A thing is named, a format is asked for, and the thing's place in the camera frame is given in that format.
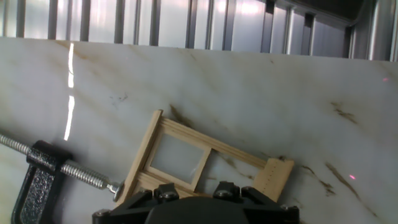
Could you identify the black C-clamp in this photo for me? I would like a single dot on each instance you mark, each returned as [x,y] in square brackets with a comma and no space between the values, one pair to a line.
[37,186]

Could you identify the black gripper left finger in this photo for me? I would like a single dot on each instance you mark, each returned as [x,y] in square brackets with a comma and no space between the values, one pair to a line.
[130,208]

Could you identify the small wooden window model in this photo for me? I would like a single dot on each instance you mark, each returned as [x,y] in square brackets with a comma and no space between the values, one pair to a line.
[186,137]

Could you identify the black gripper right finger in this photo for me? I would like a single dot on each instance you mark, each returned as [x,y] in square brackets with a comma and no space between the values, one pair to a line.
[267,208]

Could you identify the white marble pattern board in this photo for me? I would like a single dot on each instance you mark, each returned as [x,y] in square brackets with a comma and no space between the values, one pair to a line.
[248,109]

